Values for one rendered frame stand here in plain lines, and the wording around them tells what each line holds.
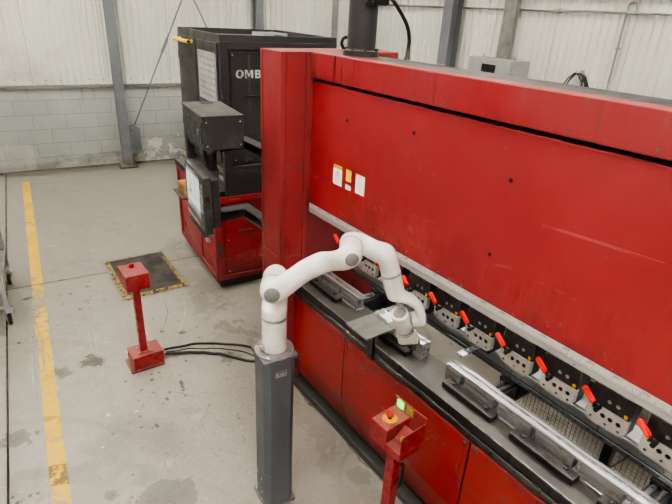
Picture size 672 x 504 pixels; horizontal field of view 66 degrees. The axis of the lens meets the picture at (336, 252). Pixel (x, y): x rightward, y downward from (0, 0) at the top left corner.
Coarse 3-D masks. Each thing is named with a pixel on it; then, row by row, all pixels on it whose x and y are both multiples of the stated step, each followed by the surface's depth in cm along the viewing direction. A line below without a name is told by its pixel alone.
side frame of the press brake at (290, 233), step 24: (264, 48) 292; (288, 48) 301; (312, 48) 312; (336, 48) 323; (264, 72) 297; (288, 72) 285; (264, 96) 303; (288, 96) 290; (312, 96) 299; (264, 120) 309; (288, 120) 296; (264, 144) 316; (288, 144) 302; (264, 168) 322; (288, 168) 308; (264, 192) 329; (288, 192) 315; (264, 216) 337; (288, 216) 322; (312, 216) 333; (264, 240) 344; (288, 240) 329; (312, 240) 340; (264, 264) 352; (288, 264) 336; (360, 288) 385; (288, 312) 352; (288, 336) 360
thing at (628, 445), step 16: (352, 272) 353; (384, 288) 326; (432, 320) 295; (448, 336) 287; (464, 336) 277; (480, 352) 270; (496, 352) 261; (496, 368) 263; (528, 384) 248; (544, 400) 242; (560, 400) 235; (576, 416) 230; (592, 432) 225; (608, 432) 218; (640, 432) 214; (624, 448) 214; (640, 464) 209; (656, 464) 204
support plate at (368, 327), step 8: (376, 312) 287; (384, 312) 287; (352, 320) 278; (360, 320) 278; (368, 320) 279; (376, 320) 279; (352, 328) 271; (360, 328) 271; (368, 328) 272; (376, 328) 272; (384, 328) 272; (360, 336) 266; (368, 336) 265; (376, 336) 266
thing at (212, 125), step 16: (192, 112) 303; (208, 112) 296; (224, 112) 298; (192, 128) 307; (208, 128) 288; (224, 128) 292; (240, 128) 296; (208, 144) 291; (224, 144) 296; (240, 144) 300; (208, 160) 336
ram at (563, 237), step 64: (320, 128) 299; (384, 128) 253; (448, 128) 220; (512, 128) 196; (320, 192) 313; (384, 192) 264; (448, 192) 227; (512, 192) 200; (576, 192) 178; (640, 192) 161; (448, 256) 236; (512, 256) 206; (576, 256) 183; (640, 256) 165; (576, 320) 189; (640, 320) 169; (640, 384) 174
